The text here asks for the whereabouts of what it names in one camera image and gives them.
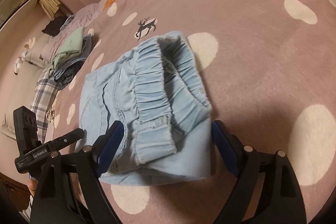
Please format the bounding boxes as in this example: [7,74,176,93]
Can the light blue denim pants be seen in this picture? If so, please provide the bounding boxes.
[79,31,212,186]

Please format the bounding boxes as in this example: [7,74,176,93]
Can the black garment on pillow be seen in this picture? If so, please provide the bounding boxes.
[42,16,68,37]

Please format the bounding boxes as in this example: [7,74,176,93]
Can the plaid grey cloth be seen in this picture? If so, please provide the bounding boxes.
[30,68,59,143]

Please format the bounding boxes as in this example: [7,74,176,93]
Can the green folded garment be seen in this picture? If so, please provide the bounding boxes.
[51,27,84,70]

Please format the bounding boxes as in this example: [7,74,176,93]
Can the pink pillow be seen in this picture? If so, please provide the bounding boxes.
[23,3,104,68]

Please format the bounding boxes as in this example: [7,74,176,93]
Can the small plush toys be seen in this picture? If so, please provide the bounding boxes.
[14,37,37,75]

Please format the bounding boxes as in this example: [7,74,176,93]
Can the dark folded jeans stack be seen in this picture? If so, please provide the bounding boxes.
[52,34,92,90]

